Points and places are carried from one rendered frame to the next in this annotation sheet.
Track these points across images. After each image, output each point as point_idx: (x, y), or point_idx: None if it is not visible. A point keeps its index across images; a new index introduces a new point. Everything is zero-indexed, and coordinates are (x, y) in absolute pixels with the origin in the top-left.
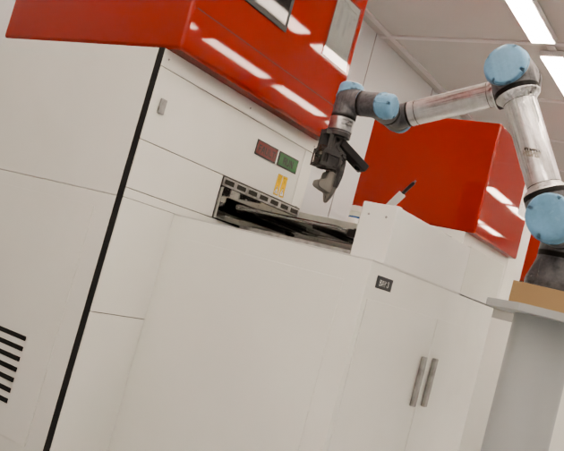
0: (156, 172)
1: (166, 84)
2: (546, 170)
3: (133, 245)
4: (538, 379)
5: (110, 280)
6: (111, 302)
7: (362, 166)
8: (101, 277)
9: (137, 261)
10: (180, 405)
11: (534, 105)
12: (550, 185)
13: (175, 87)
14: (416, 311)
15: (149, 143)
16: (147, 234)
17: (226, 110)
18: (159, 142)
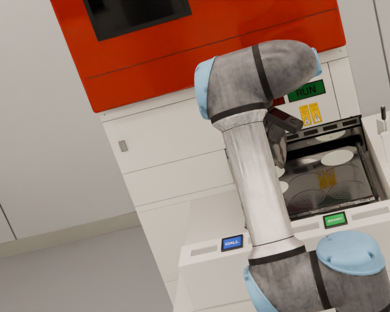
0: (152, 185)
1: (115, 130)
2: (250, 233)
3: (169, 234)
4: None
5: (166, 261)
6: (177, 272)
7: (288, 131)
8: (157, 262)
9: (181, 242)
10: None
11: (232, 143)
12: (248, 257)
13: (124, 126)
14: None
15: (132, 173)
16: (176, 223)
17: (188, 105)
18: (140, 166)
